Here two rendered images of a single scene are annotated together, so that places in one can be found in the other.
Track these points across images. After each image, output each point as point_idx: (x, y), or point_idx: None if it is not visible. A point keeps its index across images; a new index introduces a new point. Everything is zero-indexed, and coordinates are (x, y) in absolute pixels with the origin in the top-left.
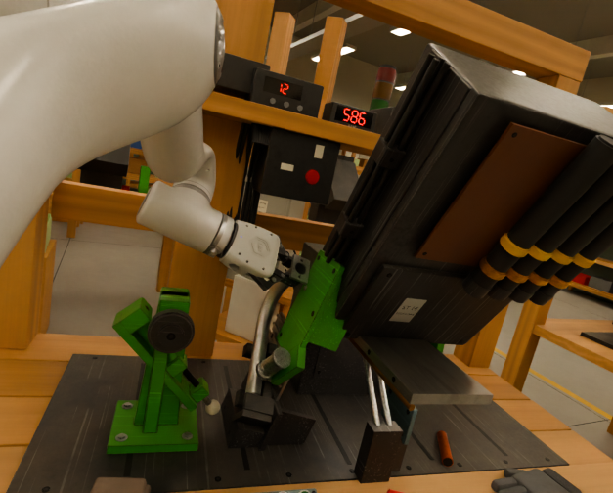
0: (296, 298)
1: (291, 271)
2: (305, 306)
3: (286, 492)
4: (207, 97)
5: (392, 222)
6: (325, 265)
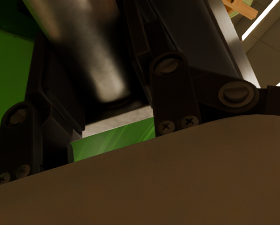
0: None
1: (92, 134)
2: None
3: None
4: None
5: None
6: (131, 142)
